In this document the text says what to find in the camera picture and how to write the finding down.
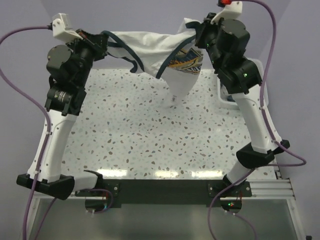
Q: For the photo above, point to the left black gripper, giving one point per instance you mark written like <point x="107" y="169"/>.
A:
<point x="98" y="42"/>

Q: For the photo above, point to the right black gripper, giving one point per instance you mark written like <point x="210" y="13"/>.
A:
<point x="206" y="25"/>

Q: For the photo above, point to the white motorcycle print tank top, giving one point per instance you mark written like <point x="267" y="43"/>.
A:
<point x="171" y="57"/>

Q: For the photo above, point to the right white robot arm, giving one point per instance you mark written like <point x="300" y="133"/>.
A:
<point x="244" y="83"/>

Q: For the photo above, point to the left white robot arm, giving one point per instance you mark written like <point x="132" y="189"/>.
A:
<point x="62" y="108"/>

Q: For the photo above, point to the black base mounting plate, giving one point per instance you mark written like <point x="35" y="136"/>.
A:
<point x="155" y="192"/>

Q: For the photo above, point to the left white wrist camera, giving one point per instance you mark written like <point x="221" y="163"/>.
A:
<point x="62" y="29"/>

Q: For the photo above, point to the aluminium frame rail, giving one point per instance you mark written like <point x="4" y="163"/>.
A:
<point x="267" y="183"/>

